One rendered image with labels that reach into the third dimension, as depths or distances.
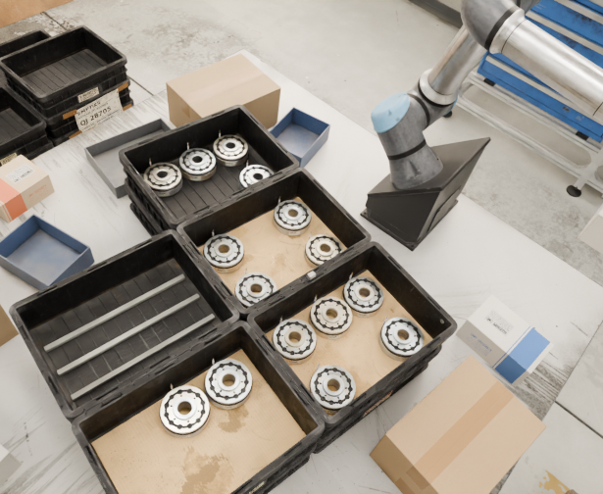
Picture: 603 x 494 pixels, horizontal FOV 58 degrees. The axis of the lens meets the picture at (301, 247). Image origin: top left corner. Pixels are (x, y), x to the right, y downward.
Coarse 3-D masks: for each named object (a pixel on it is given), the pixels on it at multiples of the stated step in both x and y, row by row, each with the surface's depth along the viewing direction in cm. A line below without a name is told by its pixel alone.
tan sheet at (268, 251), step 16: (256, 224) 149; (272, 224) 150; (320, 224) 152; (240, 240) 145; (256, 240) 146; (272, 240) 146; (288, 240) 147; (304, 240) 148; (256, 256) 143; (272, 256) 143; (288, 256) 144; (240, 272) 139; (272, 272) 140; (288, 272) 141; (304, 272) 142
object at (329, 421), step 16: (352, 256) 136; (384, 256) 135; (320, 272) 130; (400, 272) 133; (416, 288) 131; (272, 304) 125; (432, 304) 129; (448, 320) 127; (448, 336) 125; (272, 352) 116; (416, 352) 121; (288, 368) 115; (400, 368) 119; (384, 384) 115; (320, 416) 110; (336, 416) 110
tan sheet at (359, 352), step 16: (368, 272) 144; (384, 288) 142; (384, 304) 139; (304, 320) 133; (352, 320) 135; (368, 320) 136; (272, 336) 130; (352, 336) 132; (368, 336) 133; (400, 336) 134; (320, 352) 129; (336, 352) 129; (352, 352) 130; (368, 352) 130; (304, 368) 126; (352, 368) 127; (368, 368) 128; (384, 368) 128; (304, 384) 124; (368, 384) 125
